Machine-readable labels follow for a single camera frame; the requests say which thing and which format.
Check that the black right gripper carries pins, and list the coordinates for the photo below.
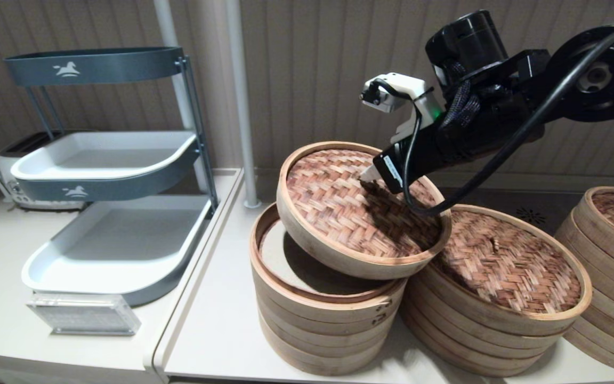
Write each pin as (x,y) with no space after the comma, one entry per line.
(445,149)

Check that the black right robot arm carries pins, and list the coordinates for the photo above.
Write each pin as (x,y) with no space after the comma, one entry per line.
(467,42)

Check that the white round steamer liner cloth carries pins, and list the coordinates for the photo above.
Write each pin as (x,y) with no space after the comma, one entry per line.
(280,261)

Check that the middle bamboo steamer stack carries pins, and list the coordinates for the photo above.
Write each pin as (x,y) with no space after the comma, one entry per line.
(515,266)

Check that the black recessed cooktop panel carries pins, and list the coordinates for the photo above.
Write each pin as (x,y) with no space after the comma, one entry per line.
(499,198)

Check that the white metal support pole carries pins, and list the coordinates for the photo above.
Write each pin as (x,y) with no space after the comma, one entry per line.
(240,106)
(164,21)

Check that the dark grey white-lined rack tray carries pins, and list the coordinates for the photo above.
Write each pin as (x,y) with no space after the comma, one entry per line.
(115,66)
(104,159)
(120,245)

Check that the clear acrylic warning sign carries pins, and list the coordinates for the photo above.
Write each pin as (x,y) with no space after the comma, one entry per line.
(84,314)

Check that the white retro toaster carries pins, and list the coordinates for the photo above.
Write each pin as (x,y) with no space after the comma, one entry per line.
(4,169)

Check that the white-mounted right wrist camera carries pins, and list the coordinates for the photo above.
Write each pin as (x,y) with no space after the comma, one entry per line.
(403,88)

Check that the dark grey metal rack frame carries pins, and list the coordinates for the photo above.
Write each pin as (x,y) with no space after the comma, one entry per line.
(192,106)

